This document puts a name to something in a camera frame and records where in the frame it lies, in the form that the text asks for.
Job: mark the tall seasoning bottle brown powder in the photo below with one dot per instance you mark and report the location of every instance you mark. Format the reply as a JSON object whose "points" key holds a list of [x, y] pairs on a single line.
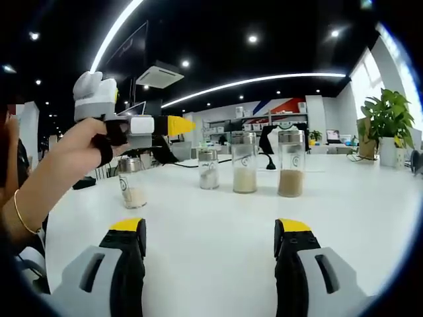
{"points": [[291, 165]]}

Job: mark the ceiling spotlights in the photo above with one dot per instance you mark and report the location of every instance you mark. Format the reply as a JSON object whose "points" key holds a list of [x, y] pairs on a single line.
{"points": [[252, 38]]}

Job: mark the person's left hand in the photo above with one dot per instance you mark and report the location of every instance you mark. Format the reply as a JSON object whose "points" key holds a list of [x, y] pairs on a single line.
{"points": [[82, 145]]}

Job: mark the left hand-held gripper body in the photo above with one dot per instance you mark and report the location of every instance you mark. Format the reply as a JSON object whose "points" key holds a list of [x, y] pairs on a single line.
{"points": [[94, 99]]}

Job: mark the row of white storage boxes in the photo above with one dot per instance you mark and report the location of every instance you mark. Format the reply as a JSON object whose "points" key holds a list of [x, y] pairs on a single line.
{"points": [[256, 126]]}

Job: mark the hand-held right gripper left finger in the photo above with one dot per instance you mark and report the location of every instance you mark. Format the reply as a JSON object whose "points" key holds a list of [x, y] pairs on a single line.
{"points": [[86, 280]]}

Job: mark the black and white office chair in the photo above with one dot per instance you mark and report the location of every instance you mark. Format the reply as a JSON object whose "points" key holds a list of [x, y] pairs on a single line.
{"points": [[266, 138]]}

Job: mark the tall seasoning bottle cream powder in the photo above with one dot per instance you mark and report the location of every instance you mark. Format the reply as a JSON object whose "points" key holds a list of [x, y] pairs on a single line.
{"points": [[244, 165]]}

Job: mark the hanging black display panel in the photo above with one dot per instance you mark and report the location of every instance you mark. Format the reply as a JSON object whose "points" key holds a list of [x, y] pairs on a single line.
{"points": [[130, 46]]}

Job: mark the small black object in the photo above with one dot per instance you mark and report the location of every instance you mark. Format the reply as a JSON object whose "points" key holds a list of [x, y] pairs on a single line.
{"points": [[415, 163]]}

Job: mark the green potted plant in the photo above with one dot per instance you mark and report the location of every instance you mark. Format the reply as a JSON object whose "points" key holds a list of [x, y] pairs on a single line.
{"points": [[388, 115]]}

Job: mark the brown paper bag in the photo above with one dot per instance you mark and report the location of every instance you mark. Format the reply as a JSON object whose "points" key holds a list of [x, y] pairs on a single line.
{"points": [[365, 138]]}

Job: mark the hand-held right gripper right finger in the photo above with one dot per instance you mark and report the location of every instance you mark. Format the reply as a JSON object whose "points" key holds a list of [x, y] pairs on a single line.
{"points": [[333, 284]]}

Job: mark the small monitor bright screen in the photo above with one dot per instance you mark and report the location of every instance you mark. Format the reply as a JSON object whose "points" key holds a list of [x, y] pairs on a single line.
{"points": [[332, 135]]}

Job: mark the wide window white blinds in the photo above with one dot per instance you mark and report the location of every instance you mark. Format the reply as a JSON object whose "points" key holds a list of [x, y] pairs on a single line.
{"points": [[396, 56]]}

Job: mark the small potted plant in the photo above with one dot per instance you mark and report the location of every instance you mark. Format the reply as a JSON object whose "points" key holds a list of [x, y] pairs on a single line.
{"points": [[315, 135]]}

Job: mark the ceiling light strip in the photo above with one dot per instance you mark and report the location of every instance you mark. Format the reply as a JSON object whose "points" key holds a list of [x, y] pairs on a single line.
{"points": [[297, 75], [114, 29]]}

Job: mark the white shelf unit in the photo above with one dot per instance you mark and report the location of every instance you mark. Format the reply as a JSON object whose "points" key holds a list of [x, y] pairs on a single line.
{"points": [[231, 119]]}

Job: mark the narrow window white blinds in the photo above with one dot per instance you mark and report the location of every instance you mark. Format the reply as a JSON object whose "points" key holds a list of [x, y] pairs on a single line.
{"points": [[367, 82]]}

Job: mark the ceiling air conditioner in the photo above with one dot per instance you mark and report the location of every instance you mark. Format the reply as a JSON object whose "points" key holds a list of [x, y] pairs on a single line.
{"points": [[160, 75]]}

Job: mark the short seasoning bottle white powder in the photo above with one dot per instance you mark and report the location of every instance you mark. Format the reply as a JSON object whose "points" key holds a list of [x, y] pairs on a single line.
{"points": [[209, 171], [132, 195]]}

